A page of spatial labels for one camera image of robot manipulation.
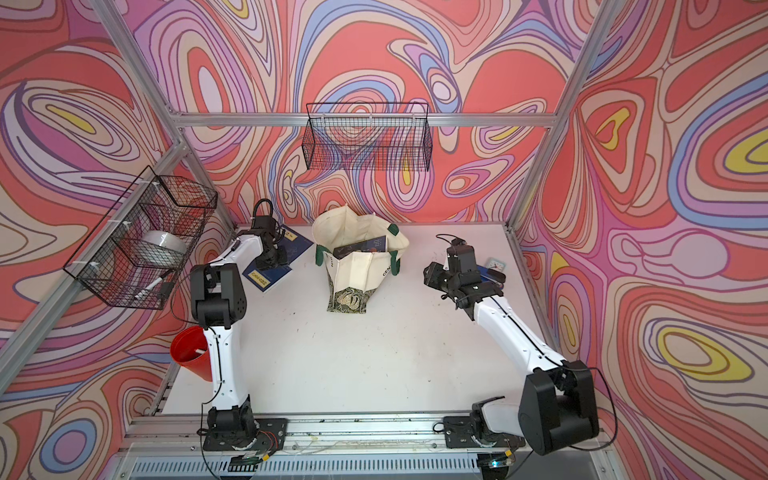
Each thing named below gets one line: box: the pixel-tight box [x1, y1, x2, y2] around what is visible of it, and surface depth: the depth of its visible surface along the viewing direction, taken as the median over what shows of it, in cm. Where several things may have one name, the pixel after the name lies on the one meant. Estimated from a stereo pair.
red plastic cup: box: [170, 326, 213, 383], surface depth 78 cm
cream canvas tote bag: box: [312, 204, 410, 314], surface depth 95 cm
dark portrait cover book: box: [333, 235, 387, 259], surface depth 104 cm
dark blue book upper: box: [278, 224, 314, 265], surface depth 117 cm
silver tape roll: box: [139, 230, 188, 268], surface depth 74 cm
